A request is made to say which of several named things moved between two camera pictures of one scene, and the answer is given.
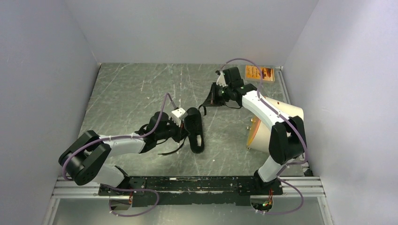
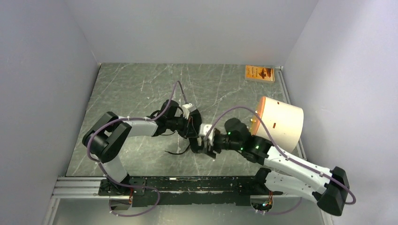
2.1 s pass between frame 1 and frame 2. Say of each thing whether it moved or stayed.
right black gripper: moved
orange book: stayed
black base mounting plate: stayed
